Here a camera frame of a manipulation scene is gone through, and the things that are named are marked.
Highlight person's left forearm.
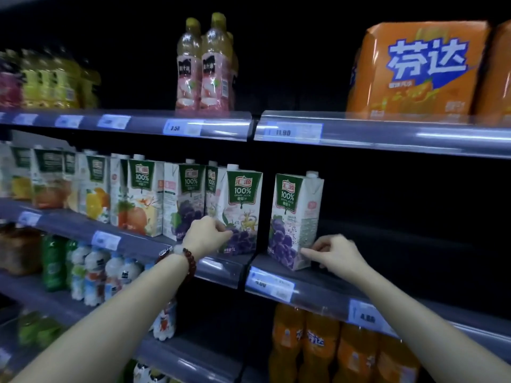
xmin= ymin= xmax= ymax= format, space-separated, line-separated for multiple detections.
xmin=12 ymin=255 xmax=192 ymax=383

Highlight dark red bead bracelet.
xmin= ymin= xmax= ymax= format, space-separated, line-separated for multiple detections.
xmin=155 ymin=247 xmax=197 ymax=283

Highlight person's left hand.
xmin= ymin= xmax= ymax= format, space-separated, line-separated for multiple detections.
xmin=182 ymin=215 xmax=234 ymax=262

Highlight grape juice carton pair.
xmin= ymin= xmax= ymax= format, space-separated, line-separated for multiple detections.
xmin=267 ymin=170 xmax=325 ymax=272
xmin=217 ymin=163 xmax=263 ymax=256

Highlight orange soda multipack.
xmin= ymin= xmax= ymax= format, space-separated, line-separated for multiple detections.
xmin=346 ymin=20 xmax=492 ymax=120
xmin=475 ymin=19 xmax=511 ymax=126

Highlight person's right hand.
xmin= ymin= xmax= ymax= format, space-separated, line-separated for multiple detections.
xmin=300 ymin=234 xmax=372 ymax=282

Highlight row of white drink bottles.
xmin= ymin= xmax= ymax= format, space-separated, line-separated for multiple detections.
xmin=65 ymin=239 xmax=178 ymax=342

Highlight row of orange soda bottles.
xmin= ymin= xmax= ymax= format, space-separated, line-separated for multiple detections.
xmin=268 ymin=303 xmax=422 ymax=383

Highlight brown packaged drinks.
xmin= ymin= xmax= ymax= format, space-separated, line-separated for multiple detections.
xmin=0 ymin=223 xmax=44 ymax=277

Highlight green drink bottles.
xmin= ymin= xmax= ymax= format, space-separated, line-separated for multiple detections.
xmin=41 ymin=234 xmax=79 ymax=293

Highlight person's right forearm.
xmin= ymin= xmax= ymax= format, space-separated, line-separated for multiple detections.
xmin=355 ymin=263 xmax=511 ymax=383

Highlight row of yellow drink bottles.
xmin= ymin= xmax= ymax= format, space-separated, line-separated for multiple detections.
xmin=0 ymin=47 xmax=101 ymax=110

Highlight row of small green bottles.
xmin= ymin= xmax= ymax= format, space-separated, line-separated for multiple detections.
xmin=15 ymin=310 xmax=64 ymax=349

